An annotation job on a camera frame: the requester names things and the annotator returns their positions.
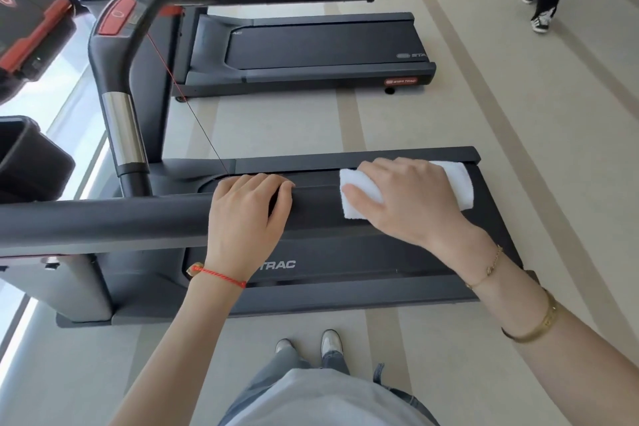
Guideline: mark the person's right hand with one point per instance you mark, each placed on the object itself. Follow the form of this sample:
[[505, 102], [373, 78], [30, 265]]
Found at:
[[419, 206]]

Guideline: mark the person's white left shoe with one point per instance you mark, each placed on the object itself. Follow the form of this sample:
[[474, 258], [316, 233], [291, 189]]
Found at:
[[283, 346]]

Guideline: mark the gold bangle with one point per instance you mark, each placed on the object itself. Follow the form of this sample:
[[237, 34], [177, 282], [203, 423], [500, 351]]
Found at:
[[541, 326]]

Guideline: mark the black treadmill with red label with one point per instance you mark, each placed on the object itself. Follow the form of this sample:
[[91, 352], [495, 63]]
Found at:
[[319, 46]]

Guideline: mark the person's white shoe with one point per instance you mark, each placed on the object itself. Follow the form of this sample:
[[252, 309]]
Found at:
[[283, 346], [331, 343]]

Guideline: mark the person's left forearm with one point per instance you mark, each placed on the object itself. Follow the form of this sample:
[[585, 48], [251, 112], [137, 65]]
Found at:
[[189, 341]]

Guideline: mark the white towel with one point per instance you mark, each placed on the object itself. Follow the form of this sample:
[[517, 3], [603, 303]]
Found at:
[[462, 183]]

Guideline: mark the grey-blue jeans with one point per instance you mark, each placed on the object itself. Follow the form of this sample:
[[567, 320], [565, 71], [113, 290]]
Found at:
[[279, 375]]

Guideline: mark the person's left thumb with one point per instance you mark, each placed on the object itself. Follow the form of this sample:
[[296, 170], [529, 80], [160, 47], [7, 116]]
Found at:
[[283, 203]]

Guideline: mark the person's right thumb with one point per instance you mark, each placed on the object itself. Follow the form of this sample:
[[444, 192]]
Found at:
[[362, 208]]

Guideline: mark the light grey shirt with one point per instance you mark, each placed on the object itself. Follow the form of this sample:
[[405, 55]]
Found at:
[[324, 403]]

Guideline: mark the person's right forearm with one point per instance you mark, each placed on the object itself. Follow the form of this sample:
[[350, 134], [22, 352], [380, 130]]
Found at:
[[549, 331]]

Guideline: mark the large black treadmill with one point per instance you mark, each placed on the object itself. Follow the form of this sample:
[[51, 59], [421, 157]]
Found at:
[[349, 251]]

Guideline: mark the person's left hand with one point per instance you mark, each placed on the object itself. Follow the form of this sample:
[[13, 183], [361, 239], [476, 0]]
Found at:
[[239, 236]]

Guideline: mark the person's white right shoe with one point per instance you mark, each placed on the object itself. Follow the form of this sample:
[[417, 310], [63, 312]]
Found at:
[[331, 343]]

